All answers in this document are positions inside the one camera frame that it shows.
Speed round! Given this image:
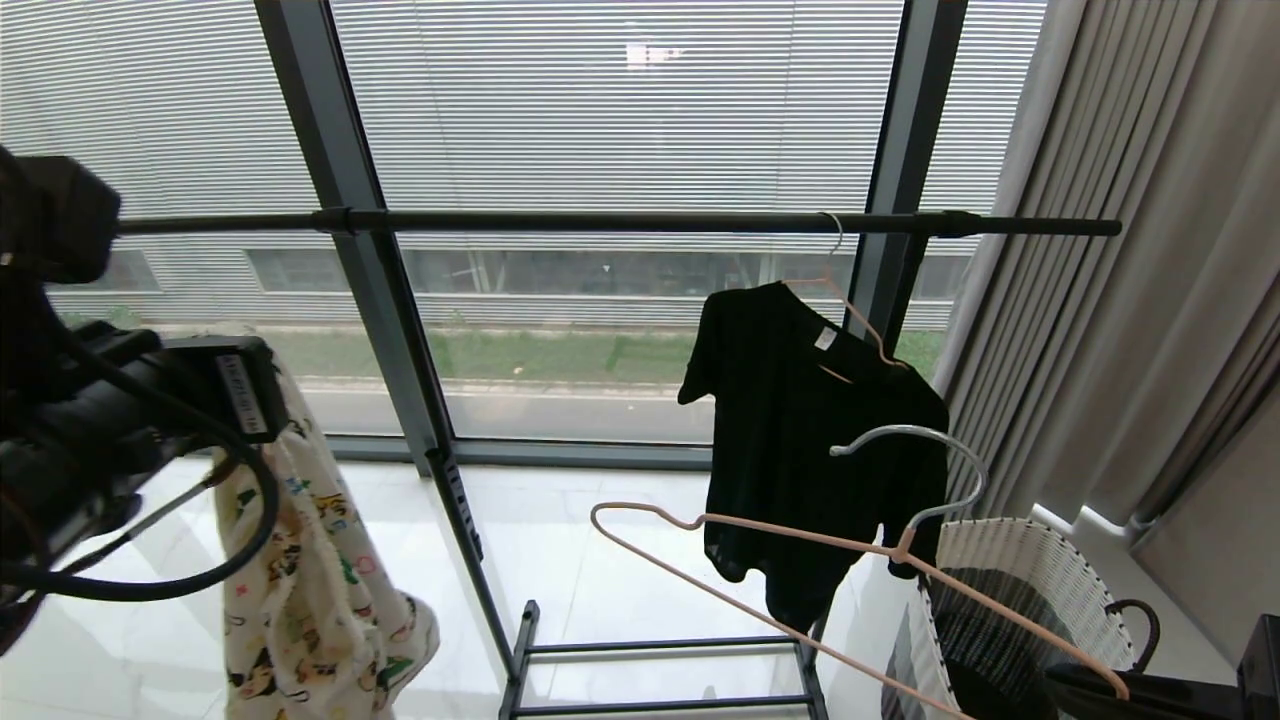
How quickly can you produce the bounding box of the black t-shirt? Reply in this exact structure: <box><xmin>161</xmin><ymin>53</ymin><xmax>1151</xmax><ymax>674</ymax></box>
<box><xmin>677</xmin><ymin>281</ymin><xmax>952</xmax><ymax>634</ymax></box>

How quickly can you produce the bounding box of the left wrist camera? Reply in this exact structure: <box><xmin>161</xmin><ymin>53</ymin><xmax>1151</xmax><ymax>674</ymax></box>
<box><xmin>160</xmin><ymin>334</ymin><xmax>293</xmax><ymax>448</ymax></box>

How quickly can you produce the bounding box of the black clothes rack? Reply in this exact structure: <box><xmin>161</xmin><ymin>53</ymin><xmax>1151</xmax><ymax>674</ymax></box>
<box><xmin>115</xmin><ymin>206</ymin><xmax>1124</xmax><ymax>720</ymax></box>

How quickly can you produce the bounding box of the pink clothes hanger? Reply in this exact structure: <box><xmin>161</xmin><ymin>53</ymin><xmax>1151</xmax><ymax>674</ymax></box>
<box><xmin>589</xmin><ymin>424</ymin><xmax>1132</xmax><ymax>720</ymax></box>
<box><xmin>785</xmin><ymin>211</ymin><xmax>909</xmax><ymax>387</ymax></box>

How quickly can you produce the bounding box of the window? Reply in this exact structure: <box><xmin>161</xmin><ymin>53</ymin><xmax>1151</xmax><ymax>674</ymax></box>
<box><xmin>0</xmin><ymin>0</ymin><xmax>1047</xmax><ymax>472</ymax></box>

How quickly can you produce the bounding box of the beige curtain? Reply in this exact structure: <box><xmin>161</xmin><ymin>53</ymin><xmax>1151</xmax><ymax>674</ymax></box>
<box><xmin>930</xmin><ymin>0</ymin><xmax>1280</xmax><ymax>532</ymax></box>

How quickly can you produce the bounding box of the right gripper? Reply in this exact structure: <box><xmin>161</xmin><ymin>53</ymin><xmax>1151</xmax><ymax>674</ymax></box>
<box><xmin>1045</xmin><ymin>615</ymin><xmax>1280</xmax><ymax>720</ymax></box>

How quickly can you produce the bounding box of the cream printed garment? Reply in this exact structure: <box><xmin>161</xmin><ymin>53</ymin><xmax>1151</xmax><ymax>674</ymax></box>
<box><xmin>213</xmin><ymin>350</ymin><xmax>442</xmax><ymax>720</ymax></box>

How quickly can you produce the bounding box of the white laundry basket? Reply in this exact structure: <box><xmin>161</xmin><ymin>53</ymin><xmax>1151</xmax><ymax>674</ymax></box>
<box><xmin>880</xmin><ymin>516</ymin><xmax>1162</xmax><ymax>720</ymax></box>

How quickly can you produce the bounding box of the black cable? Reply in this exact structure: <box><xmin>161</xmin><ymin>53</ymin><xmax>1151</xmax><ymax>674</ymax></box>
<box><xmin>0</xmin><ymin>330</ymin><xmax>284</xmax><ymax>604</ymax></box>

